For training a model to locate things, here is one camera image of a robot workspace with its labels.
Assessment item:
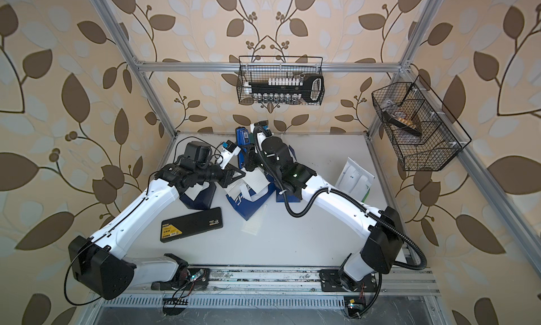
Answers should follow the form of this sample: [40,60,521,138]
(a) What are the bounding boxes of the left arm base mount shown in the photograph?
[151,253,211,291]

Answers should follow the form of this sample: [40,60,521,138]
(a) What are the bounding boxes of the blue black stapler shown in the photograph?
[235,127,251,169]

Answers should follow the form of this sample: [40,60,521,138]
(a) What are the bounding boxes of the dark blue bag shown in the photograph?
[180,183,216,210]

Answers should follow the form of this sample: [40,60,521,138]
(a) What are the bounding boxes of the right wire basket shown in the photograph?
[371,76,472,171]

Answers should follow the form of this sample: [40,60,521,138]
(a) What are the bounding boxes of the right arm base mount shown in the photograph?
[318,254,378,293]

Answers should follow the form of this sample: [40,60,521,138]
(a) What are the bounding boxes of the back wire basket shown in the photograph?
[236,54,325,106]

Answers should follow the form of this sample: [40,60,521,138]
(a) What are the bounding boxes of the black flat box yellow label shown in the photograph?
[160,207,223,243]

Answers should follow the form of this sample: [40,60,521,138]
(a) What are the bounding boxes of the green white bag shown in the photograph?
[335,158,375,202]

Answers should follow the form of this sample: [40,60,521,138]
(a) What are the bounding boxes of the white receipt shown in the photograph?
[241,204,267,236]
[242,169,269,194]

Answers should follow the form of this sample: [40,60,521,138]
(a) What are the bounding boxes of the dark object in right basket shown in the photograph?
[386,112,422,137]

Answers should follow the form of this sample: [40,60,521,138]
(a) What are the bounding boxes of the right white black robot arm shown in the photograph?
[247,129,428,292]

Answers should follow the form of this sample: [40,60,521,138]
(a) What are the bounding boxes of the black socket tool set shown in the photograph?
[242,74,325,105]

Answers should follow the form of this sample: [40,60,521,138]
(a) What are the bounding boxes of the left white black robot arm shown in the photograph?
[66,140,244,300]

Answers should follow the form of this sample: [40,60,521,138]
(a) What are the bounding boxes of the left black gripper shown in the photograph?
[193,160,246,188]

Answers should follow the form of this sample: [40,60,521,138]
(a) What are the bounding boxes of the wire basket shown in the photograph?
[236,54,325,106]
[371,76,472,171]

